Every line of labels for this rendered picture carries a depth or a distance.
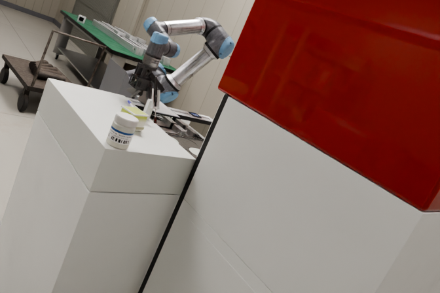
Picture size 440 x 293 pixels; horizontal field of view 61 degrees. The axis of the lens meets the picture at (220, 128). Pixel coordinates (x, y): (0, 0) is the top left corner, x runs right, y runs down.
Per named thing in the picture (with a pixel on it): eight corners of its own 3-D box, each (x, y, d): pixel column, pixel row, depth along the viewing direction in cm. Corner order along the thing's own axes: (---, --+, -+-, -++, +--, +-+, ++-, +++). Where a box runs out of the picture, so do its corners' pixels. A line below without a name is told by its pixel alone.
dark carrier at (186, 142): (250, 176, 162) (251, 175, 162) (190, 171, 139) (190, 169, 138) (205, 141, 186) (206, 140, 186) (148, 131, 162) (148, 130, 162)
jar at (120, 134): (131, 150, 114) (143, 123, 112) (110, 148, 109) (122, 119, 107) (122, 140, 119) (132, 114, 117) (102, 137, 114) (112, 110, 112)
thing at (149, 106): (154, 123, 151) (165, 94, 148) (146, 122, 148) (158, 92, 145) (146, 118, 155) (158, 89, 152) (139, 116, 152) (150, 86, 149)
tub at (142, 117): (143, 132, 135) (149, 115, 134) (128, 131, 129) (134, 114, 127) (130, 123, 139) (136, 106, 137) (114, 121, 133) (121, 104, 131)
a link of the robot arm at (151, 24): (214, 10, 210) (146, 12, 175) (225, 24, 208) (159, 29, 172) (204, 25, 218) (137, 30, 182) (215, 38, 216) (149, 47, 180)
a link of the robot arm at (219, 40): (152, 88, 221) (224, 29, 212) (166, 108, 217) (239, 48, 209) (143, 84, 209) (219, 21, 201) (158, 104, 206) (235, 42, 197)
